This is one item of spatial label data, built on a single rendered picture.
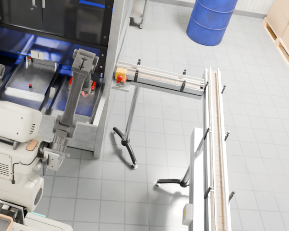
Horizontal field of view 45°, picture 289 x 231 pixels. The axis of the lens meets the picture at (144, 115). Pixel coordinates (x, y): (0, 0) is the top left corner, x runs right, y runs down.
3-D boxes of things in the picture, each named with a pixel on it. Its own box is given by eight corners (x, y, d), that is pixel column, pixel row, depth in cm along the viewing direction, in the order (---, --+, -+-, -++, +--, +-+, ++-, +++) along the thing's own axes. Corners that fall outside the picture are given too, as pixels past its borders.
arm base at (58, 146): (41, 149, 164) (65, 156, 163) (47, 133, 165) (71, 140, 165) (46, 150, 172) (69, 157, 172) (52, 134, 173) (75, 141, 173)
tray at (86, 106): (65, 79, 249) (66, 75, 247) (101, 87, 250) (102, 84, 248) (51, 112, 225) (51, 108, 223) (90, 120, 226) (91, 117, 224)
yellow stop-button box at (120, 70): (116, 73, 252) (117, 65, 247) (126, 75, 252) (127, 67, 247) (114, 79, 247) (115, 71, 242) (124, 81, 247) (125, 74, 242)
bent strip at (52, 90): (51, 93, 237) (51, 86, 233) (55, 94, 237) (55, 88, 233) (44, 107, 227) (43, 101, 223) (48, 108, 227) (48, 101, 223)
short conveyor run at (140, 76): (112, 82, 262) (114, 66, 251) (115, 69, 273) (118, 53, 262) (200, 101, 266) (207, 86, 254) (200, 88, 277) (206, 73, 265)
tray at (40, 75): (24, 60, 255) (23, 56, 253) (58, 68, 256) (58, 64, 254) (5, 90, 231) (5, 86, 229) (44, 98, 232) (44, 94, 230)
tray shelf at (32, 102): (17, 61, 256) (17, 58, 255) (110, 81, 260) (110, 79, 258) (-11, 105, 222) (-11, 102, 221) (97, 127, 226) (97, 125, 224)
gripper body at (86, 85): (92, 82, 209) (93, 73, 204) (88, 93, 202) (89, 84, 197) (81, 79, 209) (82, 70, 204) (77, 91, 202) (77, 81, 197)
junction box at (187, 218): (182, 209, 242) (186, 202, 236) (189, 210, 243) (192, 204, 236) (181, 224, 234) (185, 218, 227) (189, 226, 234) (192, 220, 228)
